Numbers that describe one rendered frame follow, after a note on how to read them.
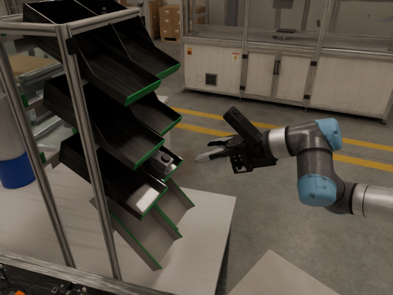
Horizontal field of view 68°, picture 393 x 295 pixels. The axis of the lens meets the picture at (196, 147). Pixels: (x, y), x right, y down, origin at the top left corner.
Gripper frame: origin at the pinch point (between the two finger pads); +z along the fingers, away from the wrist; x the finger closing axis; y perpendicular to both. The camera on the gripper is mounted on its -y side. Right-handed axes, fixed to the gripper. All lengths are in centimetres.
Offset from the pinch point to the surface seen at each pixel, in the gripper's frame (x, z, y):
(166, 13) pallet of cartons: 707, 407, -131
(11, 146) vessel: 1, 95, -18
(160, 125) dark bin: -0.7, 9.8, -10.4
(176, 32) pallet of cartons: 707, 401, -74
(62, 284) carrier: -35, 40, 19
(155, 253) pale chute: -16.5, 20.0, 23.6
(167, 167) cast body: -3.3, 12.3, 2.2
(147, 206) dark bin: -16.5, 13.1, 6.6
